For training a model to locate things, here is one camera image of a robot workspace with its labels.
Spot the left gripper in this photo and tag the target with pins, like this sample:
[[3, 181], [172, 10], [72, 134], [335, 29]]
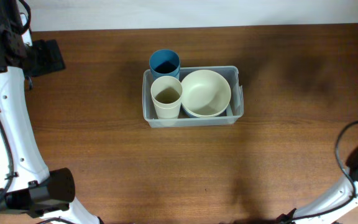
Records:
[[51, 61]]

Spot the blue cup back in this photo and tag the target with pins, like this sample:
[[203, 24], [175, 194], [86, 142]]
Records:
[[164, 61]]

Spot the blue cup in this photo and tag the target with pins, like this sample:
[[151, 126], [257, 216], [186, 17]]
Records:
[[164, 61], [156, 75]]

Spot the cream cup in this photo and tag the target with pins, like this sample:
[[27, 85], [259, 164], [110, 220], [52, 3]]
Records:
[[166, 92], [167, 113]]

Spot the cream bowl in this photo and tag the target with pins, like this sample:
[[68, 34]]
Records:
[[205, 92], [192, 115]]

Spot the blue cup front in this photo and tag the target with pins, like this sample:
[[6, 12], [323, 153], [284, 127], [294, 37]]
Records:
[[156, 75]]

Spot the white plastic spoon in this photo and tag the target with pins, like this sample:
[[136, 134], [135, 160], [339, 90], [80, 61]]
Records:
[[229, 111]]

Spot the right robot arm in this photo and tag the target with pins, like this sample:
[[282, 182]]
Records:
[[340, 199]]

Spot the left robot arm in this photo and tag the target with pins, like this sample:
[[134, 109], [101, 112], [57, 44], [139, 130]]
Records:
[[27, 186]]

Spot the clear plastic container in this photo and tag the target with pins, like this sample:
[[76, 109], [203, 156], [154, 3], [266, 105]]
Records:
[[230, 73]]

